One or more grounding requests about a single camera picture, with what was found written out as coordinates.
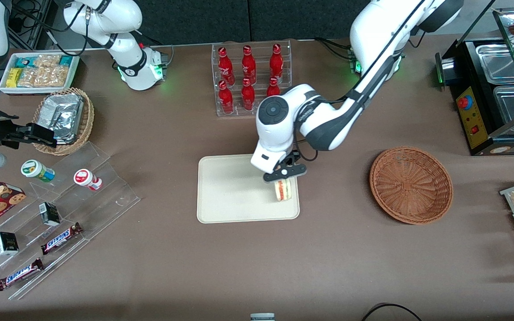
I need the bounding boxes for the triangular sandwich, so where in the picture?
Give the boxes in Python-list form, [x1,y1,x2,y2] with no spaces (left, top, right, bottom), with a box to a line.
[274,178,294,202]

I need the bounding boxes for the white rectangular snack tray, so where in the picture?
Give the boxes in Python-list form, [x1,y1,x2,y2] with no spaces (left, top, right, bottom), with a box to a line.
[0,52,80,95]

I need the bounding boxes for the light tan wicker basket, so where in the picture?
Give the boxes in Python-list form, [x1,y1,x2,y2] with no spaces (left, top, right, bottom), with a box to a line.
[32,87,95,156]

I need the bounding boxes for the cream plastic tray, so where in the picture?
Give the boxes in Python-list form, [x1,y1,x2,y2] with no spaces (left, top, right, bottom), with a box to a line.
[197,154,301,224]

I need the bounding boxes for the brown round wicker basket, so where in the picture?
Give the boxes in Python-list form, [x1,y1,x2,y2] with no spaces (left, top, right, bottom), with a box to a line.
[369,147,454,225]

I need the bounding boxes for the green lid yogurt cup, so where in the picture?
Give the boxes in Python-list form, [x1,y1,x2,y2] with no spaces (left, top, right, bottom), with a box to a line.
[21,159,56,183]

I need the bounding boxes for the silver foil packet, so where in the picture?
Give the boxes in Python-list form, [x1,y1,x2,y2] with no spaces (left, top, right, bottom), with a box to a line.
[37,94,84,144]

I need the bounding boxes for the clear nut snack bag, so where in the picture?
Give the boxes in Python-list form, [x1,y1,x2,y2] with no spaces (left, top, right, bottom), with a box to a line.
[33,54,62,69]
[17,67,39,87]
[34,66,70,88]

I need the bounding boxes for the red lid yogurt cup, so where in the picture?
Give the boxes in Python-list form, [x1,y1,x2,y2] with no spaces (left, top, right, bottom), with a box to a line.
[73,169,103,191]

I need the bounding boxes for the clear acrylic bottle rack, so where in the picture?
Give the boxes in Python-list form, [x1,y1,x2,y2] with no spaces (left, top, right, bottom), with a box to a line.
[211,40,292,117]

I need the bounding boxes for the small black drink carton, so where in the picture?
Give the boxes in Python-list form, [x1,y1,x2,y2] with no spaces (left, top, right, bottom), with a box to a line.
[39,202,61,226]
[0,231,19,256]

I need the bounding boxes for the Snickers chocolate bar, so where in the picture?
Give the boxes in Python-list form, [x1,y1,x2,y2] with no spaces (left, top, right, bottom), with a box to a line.
[41,222,83,255]
[0,258,44,292]

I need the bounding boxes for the clear acrylic stepped stand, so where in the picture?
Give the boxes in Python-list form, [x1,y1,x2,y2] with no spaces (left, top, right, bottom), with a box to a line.
[0,142,141,300]

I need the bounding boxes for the dark grey partition panel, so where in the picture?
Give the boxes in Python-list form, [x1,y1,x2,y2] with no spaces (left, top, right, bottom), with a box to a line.
[249,0,367,41]
[134,0,249,45]

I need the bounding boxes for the black hot food display case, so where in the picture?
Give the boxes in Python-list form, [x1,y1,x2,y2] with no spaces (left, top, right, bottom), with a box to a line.
[435,0,514,156]

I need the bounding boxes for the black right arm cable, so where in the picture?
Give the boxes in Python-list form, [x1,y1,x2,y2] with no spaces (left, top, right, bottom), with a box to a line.
[12,0,90,58]

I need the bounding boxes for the black base cable bundle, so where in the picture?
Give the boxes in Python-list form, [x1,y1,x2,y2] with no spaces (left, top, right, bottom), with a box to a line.
[315,37,355,61]

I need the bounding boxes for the black looped table cable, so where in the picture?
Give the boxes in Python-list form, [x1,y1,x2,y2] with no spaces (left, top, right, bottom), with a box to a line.
[361,303,423,321]

